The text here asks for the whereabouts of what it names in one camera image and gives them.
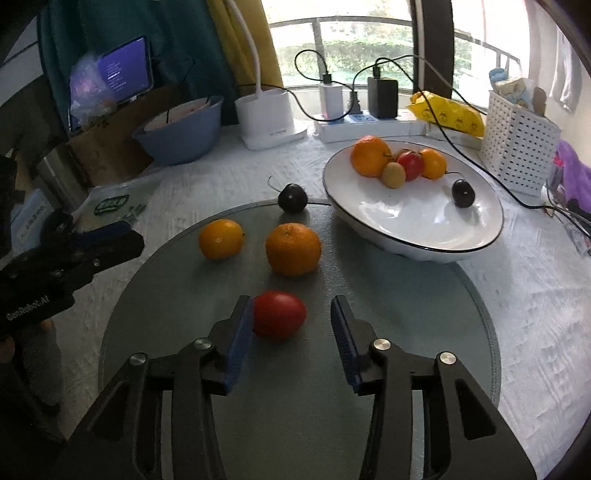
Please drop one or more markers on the round grey placemat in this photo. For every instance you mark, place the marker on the round grey placemat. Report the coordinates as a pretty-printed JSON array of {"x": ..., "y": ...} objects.
[{"x": 300, "y": 424}]

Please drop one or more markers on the dark plum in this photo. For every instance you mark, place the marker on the dark plum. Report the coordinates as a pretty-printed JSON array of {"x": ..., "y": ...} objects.
[
  {"x": 462, "y": 193},
  {"x": 292, "y": 198}
]

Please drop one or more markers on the large orange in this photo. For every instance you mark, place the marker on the large orange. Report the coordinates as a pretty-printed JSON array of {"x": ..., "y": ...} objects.
[{"x": 368, "y": 156}]

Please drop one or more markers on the yellow snack packet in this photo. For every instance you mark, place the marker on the yellow snack packet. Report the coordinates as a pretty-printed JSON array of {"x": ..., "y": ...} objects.
[{"x": 448, "y": 115}]

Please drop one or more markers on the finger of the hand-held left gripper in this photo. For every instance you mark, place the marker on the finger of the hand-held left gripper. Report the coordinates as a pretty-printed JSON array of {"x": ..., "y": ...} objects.
[{"x": 111, "y": 247}]

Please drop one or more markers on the black plug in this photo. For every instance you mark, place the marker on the black plug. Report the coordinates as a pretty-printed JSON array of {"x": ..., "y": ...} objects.
[{"x": 354, "y": 104}]

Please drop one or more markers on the white power strip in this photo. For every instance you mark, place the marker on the white power strip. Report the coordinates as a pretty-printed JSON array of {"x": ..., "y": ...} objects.
[{"x": 369, "y": 130}]

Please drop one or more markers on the small yellow fruit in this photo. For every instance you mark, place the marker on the small yellow fruit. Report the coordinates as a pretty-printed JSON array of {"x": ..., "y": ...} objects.
[{"x": 394, "y": 176}]

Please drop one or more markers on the purple cloth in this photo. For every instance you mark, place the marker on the purple cloth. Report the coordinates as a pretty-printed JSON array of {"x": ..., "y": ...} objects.
[{"x": 577, "y": 175}]

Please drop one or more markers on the white desk lamp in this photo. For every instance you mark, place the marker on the white desk lamp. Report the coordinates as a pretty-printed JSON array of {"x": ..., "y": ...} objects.
[{"x": 268, "y": 115}]

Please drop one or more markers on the teal curtain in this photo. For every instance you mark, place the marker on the teal curtain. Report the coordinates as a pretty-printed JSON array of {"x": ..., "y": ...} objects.
[{"x": 184, "y": 46}]

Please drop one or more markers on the white perforated basket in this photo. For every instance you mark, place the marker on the white perforated basket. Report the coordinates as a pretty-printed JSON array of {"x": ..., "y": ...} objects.
[{"x": 517, "y": 147}]

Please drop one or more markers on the steel canister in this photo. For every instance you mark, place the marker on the steel canister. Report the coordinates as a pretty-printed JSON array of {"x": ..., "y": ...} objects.
[{"x": 62, "y": 168}]

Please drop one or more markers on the clear plastic bag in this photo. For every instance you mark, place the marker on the clear plastic bag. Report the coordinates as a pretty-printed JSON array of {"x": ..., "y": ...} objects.
[{"x": 90, "y": 87}]

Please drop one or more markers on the yellow curtain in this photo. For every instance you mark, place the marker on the yellow curtain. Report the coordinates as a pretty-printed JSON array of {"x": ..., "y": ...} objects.
[{"x": 240, "y": 50}]

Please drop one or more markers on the blue bowl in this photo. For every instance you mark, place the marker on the blue bowl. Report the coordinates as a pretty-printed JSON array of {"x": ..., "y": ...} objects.
[{"x": 180, "y": 138}]

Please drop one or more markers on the hanging grey garment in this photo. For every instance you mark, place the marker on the hanging grey garment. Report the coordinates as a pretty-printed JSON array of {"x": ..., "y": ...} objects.
[{"x": 565, "y": 69}]

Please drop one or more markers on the balcony railing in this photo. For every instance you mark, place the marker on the balcony railing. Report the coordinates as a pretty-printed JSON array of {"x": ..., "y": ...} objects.
[{"x": 318, "y": 27}]

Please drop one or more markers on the printed plastic bag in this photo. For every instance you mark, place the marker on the printed plastic bag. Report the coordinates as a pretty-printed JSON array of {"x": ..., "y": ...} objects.
[{"x": 115, "y": 203}]

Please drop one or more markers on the white charger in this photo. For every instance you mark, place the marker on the white charger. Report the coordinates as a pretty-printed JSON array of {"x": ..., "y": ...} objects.
[{"x": 331, "y": 100}]

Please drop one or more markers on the red tomato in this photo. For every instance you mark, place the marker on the red tomato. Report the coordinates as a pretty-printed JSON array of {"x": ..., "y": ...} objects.
[
  {"x": 280, "y": 314},
  {"x": 411, "y": 165}
]

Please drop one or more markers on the blue white carton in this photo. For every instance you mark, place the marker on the blue white carton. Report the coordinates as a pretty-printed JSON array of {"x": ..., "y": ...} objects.
[{"x": 508, "y": 87}]

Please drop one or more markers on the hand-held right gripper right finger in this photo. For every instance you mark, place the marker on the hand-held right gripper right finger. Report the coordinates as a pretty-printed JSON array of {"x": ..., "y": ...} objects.
[{"x": 344, "y": 346}]

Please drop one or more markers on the blue box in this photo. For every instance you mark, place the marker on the blue box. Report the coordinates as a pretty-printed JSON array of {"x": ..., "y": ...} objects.
[{"x": 30, "y": 214}]

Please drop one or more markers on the black door frame post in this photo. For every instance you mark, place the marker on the black door frame post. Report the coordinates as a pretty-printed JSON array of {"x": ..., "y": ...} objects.
[{"x": 431, "y": 37}]

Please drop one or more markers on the black charger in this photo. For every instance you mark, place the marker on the black charger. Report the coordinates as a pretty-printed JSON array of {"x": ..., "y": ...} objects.
[{"x": 382, "y": 97}]

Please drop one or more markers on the white plate with dark rim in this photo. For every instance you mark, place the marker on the white plate with dark rim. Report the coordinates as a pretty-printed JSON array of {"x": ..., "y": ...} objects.
[{"x": 406, "y": 226}]

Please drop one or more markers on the cardboard box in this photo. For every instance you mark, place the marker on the cardboard box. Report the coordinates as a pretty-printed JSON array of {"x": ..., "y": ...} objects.
[{"x": 106, "y": 147}]

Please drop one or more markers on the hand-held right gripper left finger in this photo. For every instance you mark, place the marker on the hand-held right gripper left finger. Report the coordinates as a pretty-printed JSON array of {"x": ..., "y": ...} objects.
[{"x": 240, "y": 346}]

